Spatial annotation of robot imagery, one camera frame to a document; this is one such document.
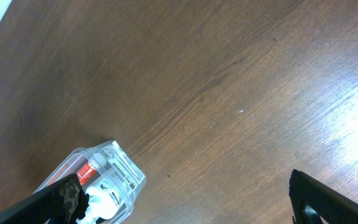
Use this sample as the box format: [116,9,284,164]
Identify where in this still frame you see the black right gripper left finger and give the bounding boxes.
[0,174,90,224]

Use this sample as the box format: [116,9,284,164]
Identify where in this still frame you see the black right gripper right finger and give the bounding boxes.
[289,169,358,224]

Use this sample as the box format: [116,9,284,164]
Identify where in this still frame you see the orange effervescent tablet tube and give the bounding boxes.
[76,161,97,185]

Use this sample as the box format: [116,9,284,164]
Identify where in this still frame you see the white spray bottle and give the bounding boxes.
[76,180,121,224]

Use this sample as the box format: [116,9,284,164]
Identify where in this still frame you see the clear plastic container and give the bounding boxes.
[37,140,147,223]

